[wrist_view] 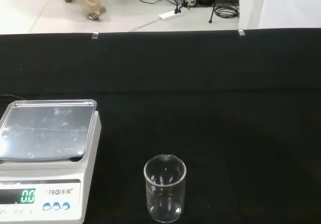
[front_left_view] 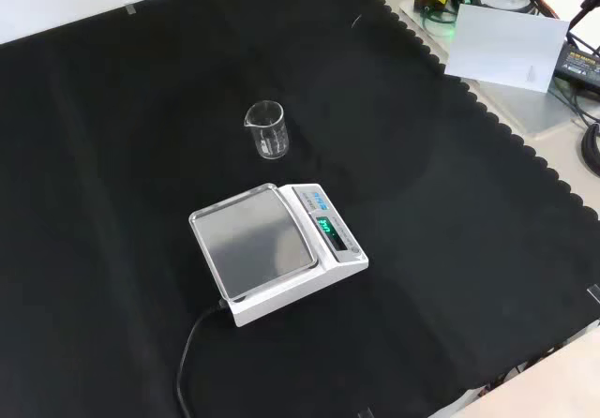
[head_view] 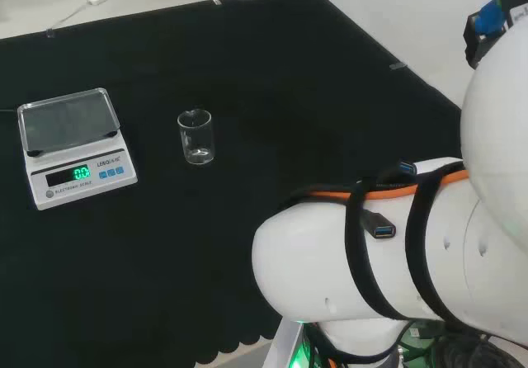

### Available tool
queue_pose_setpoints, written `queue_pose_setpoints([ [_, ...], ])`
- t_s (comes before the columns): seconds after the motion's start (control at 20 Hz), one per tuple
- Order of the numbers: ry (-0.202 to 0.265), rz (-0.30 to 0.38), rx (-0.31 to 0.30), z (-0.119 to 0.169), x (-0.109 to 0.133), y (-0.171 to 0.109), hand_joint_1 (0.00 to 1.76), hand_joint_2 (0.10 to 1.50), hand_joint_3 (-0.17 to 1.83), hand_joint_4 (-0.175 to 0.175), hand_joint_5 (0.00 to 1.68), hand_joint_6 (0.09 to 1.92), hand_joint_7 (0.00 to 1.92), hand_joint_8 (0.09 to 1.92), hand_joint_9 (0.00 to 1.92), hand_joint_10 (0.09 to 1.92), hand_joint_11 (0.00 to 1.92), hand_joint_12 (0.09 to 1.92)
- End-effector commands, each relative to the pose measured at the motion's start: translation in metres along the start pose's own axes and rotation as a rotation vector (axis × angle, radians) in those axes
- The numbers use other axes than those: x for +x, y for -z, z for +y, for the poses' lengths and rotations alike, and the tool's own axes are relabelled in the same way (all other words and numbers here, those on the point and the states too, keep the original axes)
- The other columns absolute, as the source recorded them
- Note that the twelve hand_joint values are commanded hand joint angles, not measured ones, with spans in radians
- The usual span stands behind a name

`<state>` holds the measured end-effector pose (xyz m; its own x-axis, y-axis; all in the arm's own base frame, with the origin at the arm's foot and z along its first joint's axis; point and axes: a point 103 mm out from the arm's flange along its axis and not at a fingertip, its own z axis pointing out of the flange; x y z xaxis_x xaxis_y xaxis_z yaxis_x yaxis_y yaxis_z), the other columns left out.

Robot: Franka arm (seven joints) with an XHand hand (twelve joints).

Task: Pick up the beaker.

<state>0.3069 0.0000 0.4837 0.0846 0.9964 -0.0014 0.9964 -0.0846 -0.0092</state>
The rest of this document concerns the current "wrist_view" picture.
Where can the clear cloth clip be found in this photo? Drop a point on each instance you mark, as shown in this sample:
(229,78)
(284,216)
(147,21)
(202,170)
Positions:
(95,35)
(241,32)

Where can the black bench cloth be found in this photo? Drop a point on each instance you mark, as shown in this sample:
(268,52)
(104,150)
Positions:
(200,83)

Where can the white power strip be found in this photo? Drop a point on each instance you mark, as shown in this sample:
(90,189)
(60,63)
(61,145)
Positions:
(169,15)

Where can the pale board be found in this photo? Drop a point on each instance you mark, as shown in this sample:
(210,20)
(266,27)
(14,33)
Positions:
(288,5)

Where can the black tripod leg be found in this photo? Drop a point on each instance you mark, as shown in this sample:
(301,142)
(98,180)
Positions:
(215,0)

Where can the white electronic balance steel pan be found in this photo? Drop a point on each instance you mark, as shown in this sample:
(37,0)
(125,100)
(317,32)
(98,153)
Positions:
(45,131)

